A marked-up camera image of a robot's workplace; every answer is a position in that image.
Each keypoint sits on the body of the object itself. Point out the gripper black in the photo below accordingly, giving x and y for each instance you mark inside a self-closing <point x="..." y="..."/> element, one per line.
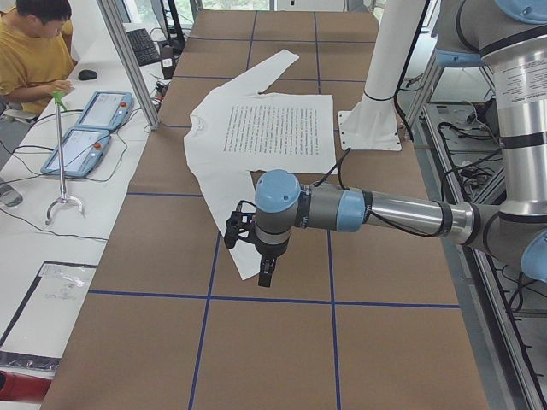
<point x="270" y="254"/>

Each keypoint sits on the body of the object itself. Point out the white long-sleeve printed shirt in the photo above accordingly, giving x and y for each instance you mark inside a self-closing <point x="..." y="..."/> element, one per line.
<point x="240" y="128"/>

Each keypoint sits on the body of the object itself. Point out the white pillar with base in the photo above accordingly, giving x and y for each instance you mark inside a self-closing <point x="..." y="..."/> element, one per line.
<point x="372" y="123"/>

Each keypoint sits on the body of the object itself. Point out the blue teach pendant near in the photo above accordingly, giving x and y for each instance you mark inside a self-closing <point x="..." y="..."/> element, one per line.
<point x="83" y="150"/>

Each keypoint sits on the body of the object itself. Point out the blue teach pendant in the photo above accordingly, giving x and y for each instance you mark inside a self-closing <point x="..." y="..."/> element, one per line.
<point x="106" y="110"/>
<point x="83" y="150"/>

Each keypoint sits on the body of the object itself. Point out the blue teach pendant far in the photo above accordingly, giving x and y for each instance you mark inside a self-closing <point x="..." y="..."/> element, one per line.
<point x="106" y="110"/>

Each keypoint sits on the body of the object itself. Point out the clear plastic bag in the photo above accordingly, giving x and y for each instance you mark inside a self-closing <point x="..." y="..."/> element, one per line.
<point x="38" y="333"/>

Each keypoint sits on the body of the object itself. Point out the black keyboard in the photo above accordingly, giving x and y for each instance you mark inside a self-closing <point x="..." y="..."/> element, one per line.
<point x="144" y="48"/>

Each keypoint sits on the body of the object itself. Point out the black computer mouse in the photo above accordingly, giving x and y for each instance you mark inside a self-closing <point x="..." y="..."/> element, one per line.
<point x="87" y="74"/>

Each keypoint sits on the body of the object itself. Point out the metal reacher grabber tool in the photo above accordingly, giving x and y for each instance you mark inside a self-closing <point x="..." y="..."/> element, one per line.
<point x="64" y="197"/>

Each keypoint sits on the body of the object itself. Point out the person in yellow shirt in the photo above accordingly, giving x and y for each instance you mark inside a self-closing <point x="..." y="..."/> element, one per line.
<point x="36" y="39"/>

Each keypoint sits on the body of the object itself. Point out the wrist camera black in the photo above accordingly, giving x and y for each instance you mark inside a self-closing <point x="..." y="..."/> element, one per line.
<point x="240" y="226"/>

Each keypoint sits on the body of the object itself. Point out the aluminium frame post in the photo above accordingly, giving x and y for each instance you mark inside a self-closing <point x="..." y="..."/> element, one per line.
<point x="117" y="32"/>

